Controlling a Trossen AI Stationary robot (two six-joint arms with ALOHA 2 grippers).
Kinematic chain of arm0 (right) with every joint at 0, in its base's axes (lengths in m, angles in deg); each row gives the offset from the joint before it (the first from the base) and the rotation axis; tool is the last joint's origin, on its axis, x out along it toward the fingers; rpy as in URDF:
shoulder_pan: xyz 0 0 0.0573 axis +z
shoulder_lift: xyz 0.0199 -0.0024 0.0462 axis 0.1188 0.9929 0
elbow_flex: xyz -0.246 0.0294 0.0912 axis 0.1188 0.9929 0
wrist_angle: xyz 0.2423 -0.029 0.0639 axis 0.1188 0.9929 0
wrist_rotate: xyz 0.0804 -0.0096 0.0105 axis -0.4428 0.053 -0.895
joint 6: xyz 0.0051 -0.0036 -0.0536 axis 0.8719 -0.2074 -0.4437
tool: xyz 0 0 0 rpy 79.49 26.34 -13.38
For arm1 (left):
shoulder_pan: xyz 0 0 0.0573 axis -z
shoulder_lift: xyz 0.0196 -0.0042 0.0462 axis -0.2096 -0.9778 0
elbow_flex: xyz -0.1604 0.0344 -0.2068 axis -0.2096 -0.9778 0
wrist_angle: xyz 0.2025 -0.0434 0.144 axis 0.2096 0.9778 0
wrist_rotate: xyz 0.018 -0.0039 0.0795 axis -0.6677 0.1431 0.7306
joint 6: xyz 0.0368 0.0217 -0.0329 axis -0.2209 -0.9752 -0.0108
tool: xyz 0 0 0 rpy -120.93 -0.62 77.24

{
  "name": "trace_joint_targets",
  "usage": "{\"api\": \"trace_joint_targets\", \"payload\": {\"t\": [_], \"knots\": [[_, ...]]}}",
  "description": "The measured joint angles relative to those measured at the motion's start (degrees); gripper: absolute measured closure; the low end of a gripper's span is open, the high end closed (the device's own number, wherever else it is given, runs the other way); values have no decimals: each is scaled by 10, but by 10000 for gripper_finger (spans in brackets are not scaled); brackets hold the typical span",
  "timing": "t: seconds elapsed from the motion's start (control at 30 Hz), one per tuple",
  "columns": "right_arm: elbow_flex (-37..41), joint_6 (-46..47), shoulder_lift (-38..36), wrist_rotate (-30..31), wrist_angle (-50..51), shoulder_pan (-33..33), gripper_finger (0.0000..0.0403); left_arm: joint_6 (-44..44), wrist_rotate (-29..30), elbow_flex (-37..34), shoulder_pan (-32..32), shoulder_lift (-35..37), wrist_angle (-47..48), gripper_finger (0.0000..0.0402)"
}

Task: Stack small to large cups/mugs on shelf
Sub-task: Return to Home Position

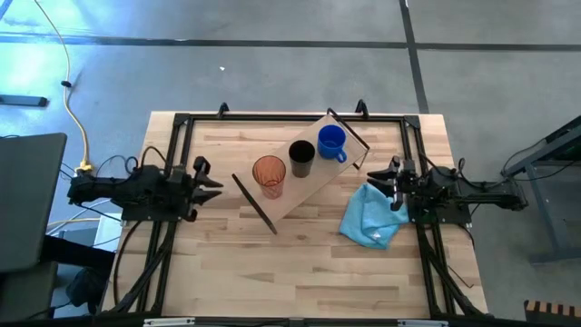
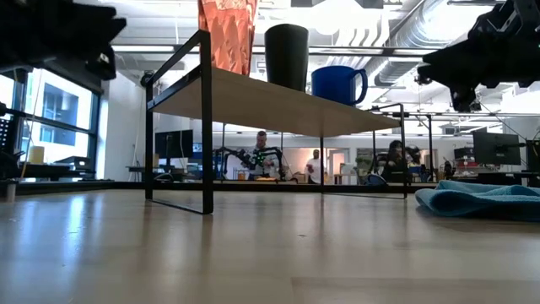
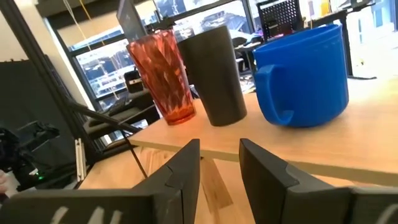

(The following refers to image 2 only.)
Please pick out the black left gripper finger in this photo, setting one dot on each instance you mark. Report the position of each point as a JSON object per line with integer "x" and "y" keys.
{"x": 80, "y": 42}
{"x": 88, "y": 19}

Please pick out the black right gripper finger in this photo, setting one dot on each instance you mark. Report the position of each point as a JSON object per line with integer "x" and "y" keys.
{"x": 468, "y": 55}
{"x": 468, "y": 77}

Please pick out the blue plastic mug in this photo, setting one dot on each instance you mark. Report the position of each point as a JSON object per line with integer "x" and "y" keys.
{"x": 335, "y": 84}

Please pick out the orange translucent plastic cup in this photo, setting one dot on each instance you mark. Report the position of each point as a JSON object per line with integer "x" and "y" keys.
{"x": 230, "y": 38}

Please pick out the black tumbler cup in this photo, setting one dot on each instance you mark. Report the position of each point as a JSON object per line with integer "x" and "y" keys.
{"x": 287, "y": 55}

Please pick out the large black computer monitor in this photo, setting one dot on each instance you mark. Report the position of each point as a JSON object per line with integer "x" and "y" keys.
{"x": 495, "y": 148}

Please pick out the person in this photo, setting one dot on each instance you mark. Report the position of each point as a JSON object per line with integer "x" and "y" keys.
{"x": 262, "y": 141}
{"x": 314, "y": 166}
{"x": 394, "y": 162}

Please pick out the yellow box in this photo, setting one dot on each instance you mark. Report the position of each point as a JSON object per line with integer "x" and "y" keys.
{"x": 36, "y": 155}

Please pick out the light blue cloth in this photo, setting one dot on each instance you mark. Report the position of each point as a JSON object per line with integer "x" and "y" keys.
{"x": 472, "y": 200}

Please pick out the blue chair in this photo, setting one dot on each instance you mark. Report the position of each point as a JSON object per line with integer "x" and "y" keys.
{"x": 374, "y": 180}

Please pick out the black robot with green lights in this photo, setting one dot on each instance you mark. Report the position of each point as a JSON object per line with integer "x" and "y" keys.
{"x": 246, "y": 158}

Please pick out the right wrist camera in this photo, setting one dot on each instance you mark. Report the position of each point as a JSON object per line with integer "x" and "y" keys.
{"x": 463, "y": 98}

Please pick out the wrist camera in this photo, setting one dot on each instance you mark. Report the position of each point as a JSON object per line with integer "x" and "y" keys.
{"x": 101, "y": 63}
{"x": 463, "y": 98}

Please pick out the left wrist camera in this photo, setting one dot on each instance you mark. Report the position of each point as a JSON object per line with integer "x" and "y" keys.
{"x": 101, "y": 63}

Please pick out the black aluminium table frame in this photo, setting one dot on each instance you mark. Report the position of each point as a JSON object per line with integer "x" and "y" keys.
{"x": 274, "y": 187}

